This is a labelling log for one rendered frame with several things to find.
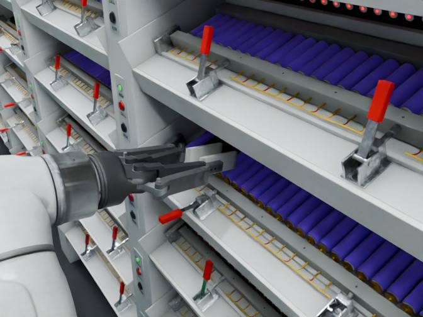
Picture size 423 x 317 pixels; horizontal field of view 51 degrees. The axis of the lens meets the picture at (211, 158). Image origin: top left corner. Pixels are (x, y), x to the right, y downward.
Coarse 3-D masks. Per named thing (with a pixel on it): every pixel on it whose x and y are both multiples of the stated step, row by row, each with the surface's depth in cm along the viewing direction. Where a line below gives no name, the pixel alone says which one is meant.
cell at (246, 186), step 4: (264, 168) 70; (268, 168) 70; (260, 172) 70; (264, 172) 70; (268, 172) 70; (272, 172) 70; (256, 176) 69; (260, 176) 69; (264, 176) 69; (248, 180) 70; (252, 180) 69; (256, 180) 69; (260, 180) 69; (244, 184) 69; (248, 184) 69; (252, 184) 69; (256, 184) 69; (244, 188) 68; (248, 188) 68; (252, 188) 69; (248, 192) 68
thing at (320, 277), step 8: (224, 200) 70; (232, 208) 68; (240, 216) 66; (248, 224) 65; (264, 232) 63; (288, 256) 59; (296, 256) 58; (312, 272) 56; (320, 280) 55; (336, 288) 53; (360, 312) 51; (368, 312) 50
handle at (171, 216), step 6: (192, 204) 69; (198, 204) 68; (174, 210) 67; (180, 210) 67; (186, 210) 67; (162, 216) 66; (168, 216) 66; (174, 216) 66; (180, 216) 67; (162, 222) 65
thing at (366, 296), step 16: (224, 192) 68; (240, 208) 65; (256, 208) 64; (256, 224) 64; (272, 224) 61; (272, 240) 61; (288, 240) 58; (304, 240) 57; (304, 256) 56; (320, 256) 55; (320, 272) 55; (336, 272) 53; (352, 288) 51; (368, 288) 50; (368, 304) 49; (384, 304) 48
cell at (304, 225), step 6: (324, 204) 61; (318, 210) 61; (324, 210) 61; (330, 210) 61; (312, 216) 60; (318, 216) 60; (324, 216) 61; (306, 222) 60; (312, 222) 60; (318, 222) 60; (300, 228) 60; (306, 228) 60; (312, 228) 60; (306, 234) 60
